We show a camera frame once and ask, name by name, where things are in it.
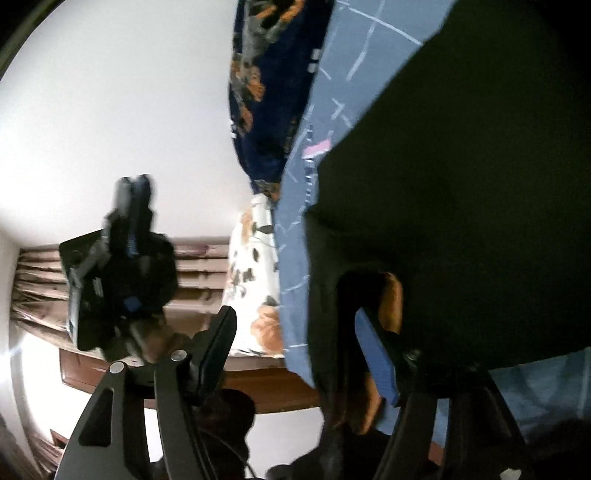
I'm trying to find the navy dog print blanket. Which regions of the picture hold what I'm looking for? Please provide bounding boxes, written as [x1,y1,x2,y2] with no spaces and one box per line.
[228,0,335,204]

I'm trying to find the beige pleated curtain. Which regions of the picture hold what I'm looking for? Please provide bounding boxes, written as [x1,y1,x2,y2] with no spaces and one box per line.
[9,237,232,333]

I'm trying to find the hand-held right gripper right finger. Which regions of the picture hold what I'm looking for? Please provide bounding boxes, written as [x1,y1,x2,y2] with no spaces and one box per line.
[353,307,536,480]

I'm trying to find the black pants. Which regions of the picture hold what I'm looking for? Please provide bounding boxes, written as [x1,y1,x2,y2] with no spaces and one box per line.
[305,0,591,480]

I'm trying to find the brown wooden bed frame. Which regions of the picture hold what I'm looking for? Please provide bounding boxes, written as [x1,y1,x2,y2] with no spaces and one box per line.
[59,346,324,414]

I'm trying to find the person's left hand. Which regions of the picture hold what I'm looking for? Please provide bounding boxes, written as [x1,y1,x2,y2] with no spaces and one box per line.
[124,316,195,365]

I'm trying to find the orange cloth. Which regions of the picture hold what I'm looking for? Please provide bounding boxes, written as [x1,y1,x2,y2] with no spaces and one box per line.
[332,271,404,437]

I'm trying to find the blue grid bedsheet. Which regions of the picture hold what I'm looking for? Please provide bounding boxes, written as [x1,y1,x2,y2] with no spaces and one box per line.
[272,0,591,462]

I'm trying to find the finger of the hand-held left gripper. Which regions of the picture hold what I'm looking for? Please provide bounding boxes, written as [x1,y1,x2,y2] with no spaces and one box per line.
[115,178,134,217]
[133,174,154,222]

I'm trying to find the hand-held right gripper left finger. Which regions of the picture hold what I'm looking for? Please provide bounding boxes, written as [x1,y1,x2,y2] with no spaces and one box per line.
[54,305,238,480]

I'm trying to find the white floral pillow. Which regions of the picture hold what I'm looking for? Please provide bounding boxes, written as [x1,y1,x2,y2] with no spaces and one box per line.
[226,194,287,358]

